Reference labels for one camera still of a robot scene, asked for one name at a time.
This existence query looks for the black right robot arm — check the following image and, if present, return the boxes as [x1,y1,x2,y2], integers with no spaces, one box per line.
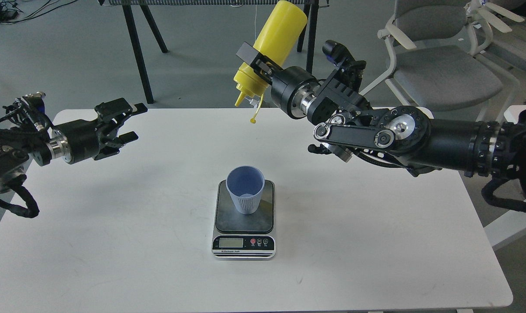
[237,40,526,213]

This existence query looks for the grey office chair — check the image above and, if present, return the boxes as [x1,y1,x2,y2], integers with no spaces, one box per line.
[360,0,511,121]
[466,0,526,73]

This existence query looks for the blue plastic cup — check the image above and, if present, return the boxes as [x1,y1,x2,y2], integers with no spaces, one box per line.
[225,166,265,215]

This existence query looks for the black trestle table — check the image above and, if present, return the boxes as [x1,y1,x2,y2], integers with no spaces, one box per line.
[98,0,329,105]

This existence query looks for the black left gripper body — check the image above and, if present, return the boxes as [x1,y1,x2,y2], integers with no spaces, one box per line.
[50,118,124,164]

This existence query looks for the black floor cables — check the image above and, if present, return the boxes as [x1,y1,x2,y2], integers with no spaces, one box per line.
[0,0,80,38]

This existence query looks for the white hanging cable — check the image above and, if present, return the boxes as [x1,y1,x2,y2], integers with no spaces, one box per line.
[244,3,263,107]

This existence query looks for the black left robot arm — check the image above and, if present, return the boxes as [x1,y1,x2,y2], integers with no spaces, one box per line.
[0,92,147,218]

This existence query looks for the yellow squeeze bottle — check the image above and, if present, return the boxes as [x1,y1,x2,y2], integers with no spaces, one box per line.
[234,0,307,113]

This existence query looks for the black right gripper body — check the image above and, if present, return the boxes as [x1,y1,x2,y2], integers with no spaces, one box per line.
[271,66,319,119]

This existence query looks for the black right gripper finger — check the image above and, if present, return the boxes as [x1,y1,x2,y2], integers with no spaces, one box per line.
[236,42,285,85]

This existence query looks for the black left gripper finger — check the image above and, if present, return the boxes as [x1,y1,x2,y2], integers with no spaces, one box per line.
[94,98,147,131]
[106,132,139,150]

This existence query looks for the digital kitchen scale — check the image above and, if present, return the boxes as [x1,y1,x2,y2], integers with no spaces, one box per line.
[211,180,276,260]

